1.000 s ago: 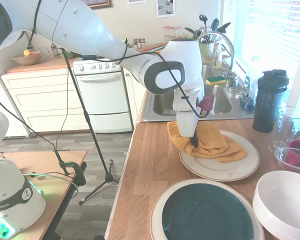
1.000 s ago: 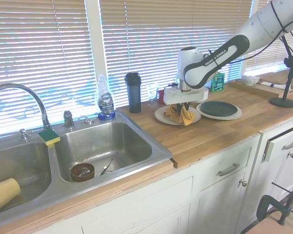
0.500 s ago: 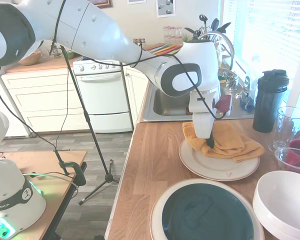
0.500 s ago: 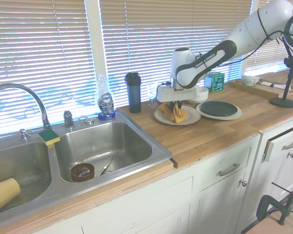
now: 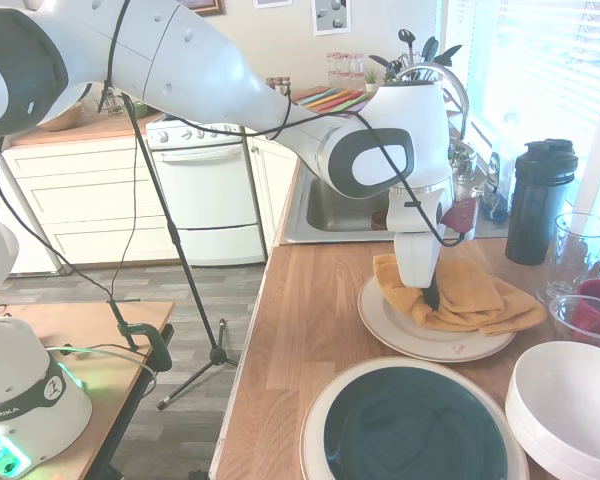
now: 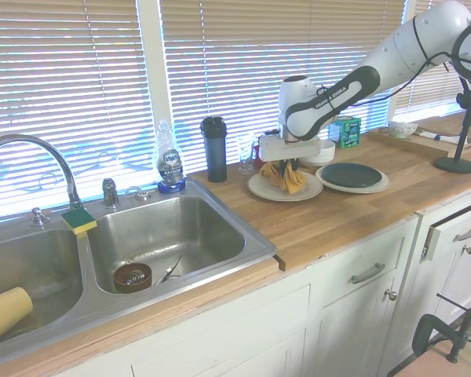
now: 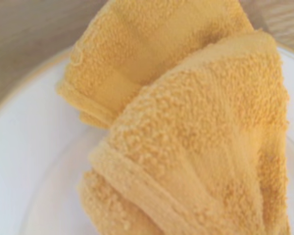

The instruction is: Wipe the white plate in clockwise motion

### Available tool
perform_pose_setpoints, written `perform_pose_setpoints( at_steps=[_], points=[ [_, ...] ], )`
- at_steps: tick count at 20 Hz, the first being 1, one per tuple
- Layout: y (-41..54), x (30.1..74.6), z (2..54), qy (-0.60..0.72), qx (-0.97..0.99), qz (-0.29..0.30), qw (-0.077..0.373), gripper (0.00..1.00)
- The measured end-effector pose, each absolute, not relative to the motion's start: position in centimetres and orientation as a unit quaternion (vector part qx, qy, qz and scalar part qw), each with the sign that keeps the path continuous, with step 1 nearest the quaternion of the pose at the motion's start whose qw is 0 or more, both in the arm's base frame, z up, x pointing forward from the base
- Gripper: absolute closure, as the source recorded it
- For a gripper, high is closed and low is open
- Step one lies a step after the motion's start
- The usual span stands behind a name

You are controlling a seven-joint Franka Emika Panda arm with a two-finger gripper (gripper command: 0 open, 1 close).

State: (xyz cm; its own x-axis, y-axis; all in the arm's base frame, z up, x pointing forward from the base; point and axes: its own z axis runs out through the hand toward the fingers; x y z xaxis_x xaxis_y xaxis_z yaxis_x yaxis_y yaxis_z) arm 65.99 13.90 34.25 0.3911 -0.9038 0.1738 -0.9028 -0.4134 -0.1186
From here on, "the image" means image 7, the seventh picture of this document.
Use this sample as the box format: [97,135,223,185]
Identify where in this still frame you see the yellow terry cloth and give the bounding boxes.
[55,0,291,235]

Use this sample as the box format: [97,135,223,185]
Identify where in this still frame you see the white gold-rimmed plate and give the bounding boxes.
[0,45,294,235]

